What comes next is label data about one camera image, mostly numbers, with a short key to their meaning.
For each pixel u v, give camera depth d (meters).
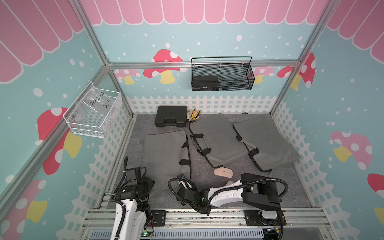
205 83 0.90
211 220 0.75
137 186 0.59
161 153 0.94
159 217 0.74
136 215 0.63
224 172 0.87
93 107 0.71
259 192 0.49
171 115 1.15
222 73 0.97
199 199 0.61
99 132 0.64
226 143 1.00
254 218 0.74
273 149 0.97
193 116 1.16
